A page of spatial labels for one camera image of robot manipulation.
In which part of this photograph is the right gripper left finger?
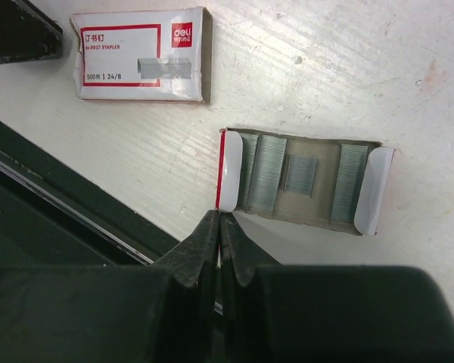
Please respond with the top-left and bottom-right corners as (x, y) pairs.
(0, 211), (220, 362)

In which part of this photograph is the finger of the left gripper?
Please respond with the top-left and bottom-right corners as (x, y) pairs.
(0, 0), (64, 64)

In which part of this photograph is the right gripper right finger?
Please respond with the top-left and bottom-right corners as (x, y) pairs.
(219, 214), (454, 362)

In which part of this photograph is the short staple strip in tray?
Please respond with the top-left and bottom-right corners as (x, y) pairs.
(284, 155), (319, 197)

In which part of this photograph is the staple box tray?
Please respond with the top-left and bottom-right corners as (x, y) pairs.
(215, 129), (395, 236)

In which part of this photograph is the red staple box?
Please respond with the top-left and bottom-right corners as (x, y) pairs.
(70, 7), (213, 104)

